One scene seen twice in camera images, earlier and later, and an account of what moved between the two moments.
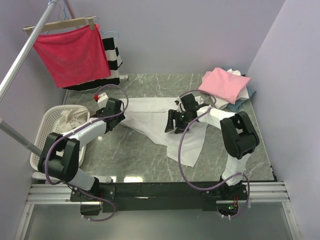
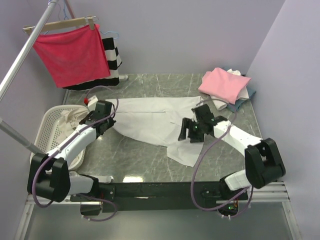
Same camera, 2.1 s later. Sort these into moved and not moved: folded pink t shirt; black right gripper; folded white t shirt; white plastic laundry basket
Moved: black right gripper
Not moved: white plastic laundry basket; folded white t shirt; folded pink t shirt
